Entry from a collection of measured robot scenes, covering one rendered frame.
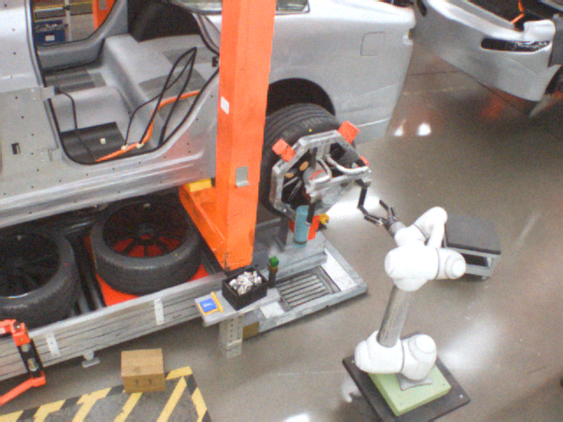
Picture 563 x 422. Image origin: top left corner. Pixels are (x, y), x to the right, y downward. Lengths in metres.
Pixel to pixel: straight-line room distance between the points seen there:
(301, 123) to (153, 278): 1.16
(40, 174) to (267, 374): 1.64
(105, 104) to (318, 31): 1.46
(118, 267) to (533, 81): 3.77
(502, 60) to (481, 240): 1.82
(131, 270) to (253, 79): 1.27
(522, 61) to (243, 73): 3.19
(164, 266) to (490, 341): 2.11
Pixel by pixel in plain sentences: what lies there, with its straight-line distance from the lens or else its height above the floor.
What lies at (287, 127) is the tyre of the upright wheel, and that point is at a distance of 2.84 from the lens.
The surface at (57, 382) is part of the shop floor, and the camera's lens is 3.12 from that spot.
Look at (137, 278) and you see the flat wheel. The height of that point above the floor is 0.43.
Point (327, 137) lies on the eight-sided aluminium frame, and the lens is 2.84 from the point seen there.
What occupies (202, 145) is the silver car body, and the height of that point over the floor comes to 0.97.
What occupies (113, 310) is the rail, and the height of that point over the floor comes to 0.39.
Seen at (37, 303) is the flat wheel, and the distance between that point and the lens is 2.84.
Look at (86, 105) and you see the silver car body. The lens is 3.53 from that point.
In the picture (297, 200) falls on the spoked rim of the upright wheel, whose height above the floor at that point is 0.61.
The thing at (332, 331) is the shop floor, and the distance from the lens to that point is 3.30.
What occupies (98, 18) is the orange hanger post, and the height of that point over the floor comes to 1.01.
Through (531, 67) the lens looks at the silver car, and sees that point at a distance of 4.94.
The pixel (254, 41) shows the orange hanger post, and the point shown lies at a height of 1.78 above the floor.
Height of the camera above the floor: 2.55
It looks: 39 degrees down
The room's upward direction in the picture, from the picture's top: 7 degrees clockwise
